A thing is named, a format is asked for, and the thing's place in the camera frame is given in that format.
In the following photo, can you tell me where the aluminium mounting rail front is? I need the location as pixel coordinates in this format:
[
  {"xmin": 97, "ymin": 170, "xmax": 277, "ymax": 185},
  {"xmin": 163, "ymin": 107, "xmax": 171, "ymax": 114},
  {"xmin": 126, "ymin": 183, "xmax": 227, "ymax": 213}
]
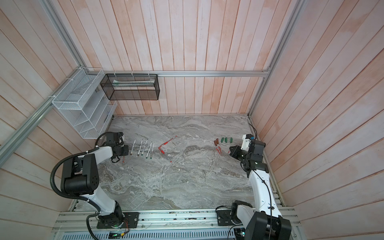
[{"xmin": 51, "ymin": 206, "xmax": 302, "ymax": 233}]

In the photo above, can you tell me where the black mesh basket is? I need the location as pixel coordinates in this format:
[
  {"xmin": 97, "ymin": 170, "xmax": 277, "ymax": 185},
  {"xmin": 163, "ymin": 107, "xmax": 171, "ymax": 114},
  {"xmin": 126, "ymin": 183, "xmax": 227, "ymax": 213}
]
[{"xmin": 101, "ymin": 74, "xmax": 160, "ymax": 101}]

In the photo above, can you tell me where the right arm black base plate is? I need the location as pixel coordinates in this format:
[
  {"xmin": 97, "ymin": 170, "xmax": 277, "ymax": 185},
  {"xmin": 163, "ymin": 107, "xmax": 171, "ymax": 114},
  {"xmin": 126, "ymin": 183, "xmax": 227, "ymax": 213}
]
[{"xmin": 216, "ymin": 209, "xmax": 236, "ymax": 227}]

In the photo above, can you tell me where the black corrugated cable left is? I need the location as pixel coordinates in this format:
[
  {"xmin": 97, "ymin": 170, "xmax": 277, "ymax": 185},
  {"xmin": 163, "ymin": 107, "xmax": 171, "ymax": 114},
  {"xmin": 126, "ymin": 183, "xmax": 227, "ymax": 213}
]
[{"xmin": 49, "ymin": 146, "xmax": 103, "ymax": 240}]

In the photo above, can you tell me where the green circuit board left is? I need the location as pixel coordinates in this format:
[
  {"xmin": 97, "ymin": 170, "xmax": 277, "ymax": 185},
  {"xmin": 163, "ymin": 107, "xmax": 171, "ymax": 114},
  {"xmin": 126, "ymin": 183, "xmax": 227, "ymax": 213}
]
[{"xmin": 108, "ymin": 232, "xmax": 125, "ymax": 240}]

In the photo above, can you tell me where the green circuit board right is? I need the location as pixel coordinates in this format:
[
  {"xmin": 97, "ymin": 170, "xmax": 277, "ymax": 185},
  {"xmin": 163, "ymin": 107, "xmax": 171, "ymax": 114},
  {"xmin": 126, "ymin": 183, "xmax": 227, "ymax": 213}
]
[{"xmin": 234, "ymin": 228, "xmax": 245, "ymax": 240}]

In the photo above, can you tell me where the green circuit board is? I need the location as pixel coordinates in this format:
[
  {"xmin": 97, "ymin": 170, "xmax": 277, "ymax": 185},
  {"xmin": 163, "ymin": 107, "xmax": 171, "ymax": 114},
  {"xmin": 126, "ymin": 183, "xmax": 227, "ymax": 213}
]
[
  {"xmin": 108, "ymin": 232, "xmax": 125, "ymax": 240},
  {"xmin": 234, "ymin": 228, "xmax": 245, "ymax": 240}
]

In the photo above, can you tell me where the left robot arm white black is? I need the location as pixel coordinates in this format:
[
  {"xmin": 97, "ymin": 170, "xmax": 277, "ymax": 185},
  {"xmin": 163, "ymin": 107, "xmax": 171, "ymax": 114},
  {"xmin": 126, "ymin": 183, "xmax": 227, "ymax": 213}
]
[{"xmin": 58, "ymin": 132, "xmax": 129, "ymax": 228}]

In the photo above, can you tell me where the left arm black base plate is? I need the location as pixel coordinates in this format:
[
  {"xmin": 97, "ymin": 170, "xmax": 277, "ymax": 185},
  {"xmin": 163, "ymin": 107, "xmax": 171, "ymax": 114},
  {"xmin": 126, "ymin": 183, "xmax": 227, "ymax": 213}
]
[{"xmin": 97, "ymin": 212, "xmax": 140, "ymax": 229}]

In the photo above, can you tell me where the white wire mesh shelf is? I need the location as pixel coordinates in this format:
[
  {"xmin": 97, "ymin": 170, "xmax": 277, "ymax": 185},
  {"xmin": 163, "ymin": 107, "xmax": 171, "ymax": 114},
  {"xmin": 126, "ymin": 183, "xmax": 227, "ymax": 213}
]
[{"xmin": 53, "ymin": 68, "xmax": 117, "ymax": 139}]

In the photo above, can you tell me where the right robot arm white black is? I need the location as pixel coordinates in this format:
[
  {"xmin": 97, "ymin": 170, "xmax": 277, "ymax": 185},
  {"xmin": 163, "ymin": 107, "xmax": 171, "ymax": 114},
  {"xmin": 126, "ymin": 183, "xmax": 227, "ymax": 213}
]
[{"xmin": 230, "ymin": 135, "xmax": 292, "ymax": 240}]

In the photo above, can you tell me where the aluminium frame rail left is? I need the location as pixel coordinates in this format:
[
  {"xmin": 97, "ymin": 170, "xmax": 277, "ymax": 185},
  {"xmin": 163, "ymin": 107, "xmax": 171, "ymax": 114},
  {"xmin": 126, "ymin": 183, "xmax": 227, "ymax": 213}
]
[{"xmin": 1, "ymin": 67, "xmax": 82, "ymax": 167}]

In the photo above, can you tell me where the red gel pen top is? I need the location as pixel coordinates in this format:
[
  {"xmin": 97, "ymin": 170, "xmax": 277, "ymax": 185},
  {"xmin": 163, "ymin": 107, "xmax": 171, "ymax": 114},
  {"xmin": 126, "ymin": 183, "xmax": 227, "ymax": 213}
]
[{"xmin": 158, "ymin": 136, "xmax": 177, "ymax": 151}]

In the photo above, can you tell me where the aluminium frame rail back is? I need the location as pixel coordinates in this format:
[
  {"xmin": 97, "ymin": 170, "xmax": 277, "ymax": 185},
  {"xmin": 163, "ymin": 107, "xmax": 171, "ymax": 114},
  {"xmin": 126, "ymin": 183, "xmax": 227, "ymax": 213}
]
[{"xmin": 102, "ymin": 70, "xmax": 269, "ymax": 78}]

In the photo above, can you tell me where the aluminium frame rail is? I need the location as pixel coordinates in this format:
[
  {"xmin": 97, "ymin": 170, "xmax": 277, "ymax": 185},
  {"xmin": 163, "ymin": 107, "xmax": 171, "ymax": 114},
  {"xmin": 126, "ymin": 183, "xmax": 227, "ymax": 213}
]
[
  {"xmin": 1, "ymin": 67, "xmax": 82, "ymax": 167},
  {"xmin": 102, "ymin": 70, "xmax": 269, "ymax": 78}
]

